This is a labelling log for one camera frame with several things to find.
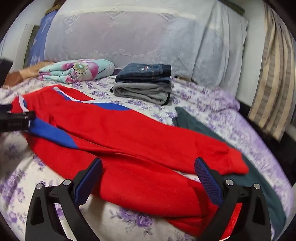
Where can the folded floral blanket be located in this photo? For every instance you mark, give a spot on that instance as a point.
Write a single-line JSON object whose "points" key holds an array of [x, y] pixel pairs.
{"points": [[78, 69]]}

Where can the folded blue jeans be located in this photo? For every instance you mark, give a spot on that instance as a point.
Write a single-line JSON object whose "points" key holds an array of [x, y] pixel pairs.
{"points": [[144, 73]]}

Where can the red pants with blue panels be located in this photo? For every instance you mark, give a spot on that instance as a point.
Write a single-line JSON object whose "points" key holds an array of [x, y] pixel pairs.
{"points": [[129, 139]]}

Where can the dark green pants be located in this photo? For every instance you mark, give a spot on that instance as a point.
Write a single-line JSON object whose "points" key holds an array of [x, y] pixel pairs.
{"points": [[259, 178]]}

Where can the beige striped curtain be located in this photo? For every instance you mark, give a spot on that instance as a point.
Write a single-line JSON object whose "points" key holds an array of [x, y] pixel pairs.
{"points": [[275, 76]]}

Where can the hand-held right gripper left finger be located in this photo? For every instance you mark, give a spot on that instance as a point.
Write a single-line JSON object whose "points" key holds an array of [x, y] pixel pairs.
{"points": [[89, 180]]}

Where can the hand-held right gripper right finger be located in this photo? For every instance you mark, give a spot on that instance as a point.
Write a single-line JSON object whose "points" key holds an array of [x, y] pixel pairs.
{"points": [[208, 183]]}

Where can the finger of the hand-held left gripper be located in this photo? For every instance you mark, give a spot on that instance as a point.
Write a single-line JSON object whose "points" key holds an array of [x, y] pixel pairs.
{"points": [[5, 107], [22, 115]]}

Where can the folded grey pants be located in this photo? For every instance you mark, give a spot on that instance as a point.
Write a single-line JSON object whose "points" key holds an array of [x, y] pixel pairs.
{"points": [[141, 92]]}

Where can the blue floral pillow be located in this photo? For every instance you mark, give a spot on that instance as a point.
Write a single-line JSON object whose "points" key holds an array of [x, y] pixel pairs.
{"points": [[39, 41]]}

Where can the large white covered pillow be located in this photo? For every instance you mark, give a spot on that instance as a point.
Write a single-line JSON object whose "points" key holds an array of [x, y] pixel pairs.
{"points": [[138, 39]]}

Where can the orange cloth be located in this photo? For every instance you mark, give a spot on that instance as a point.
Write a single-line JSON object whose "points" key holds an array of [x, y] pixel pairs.
{"points": [[25, 71]]}

